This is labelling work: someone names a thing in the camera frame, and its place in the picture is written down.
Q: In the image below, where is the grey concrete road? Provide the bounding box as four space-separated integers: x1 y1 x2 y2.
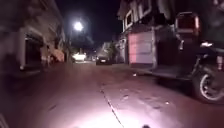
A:
0 61 224 128

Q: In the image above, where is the building with pale garage door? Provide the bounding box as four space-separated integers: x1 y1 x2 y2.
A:
114 0 224 69

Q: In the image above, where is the tree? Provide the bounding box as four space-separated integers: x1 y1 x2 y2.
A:
105 41 120 63

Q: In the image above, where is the street lamp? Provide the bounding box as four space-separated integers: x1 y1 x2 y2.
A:
72 20 85 33

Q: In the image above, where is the dark car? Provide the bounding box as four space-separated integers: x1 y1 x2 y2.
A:
95 55 113 66

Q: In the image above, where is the dark building with awnings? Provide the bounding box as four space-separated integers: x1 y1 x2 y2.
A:
0 0 68 73

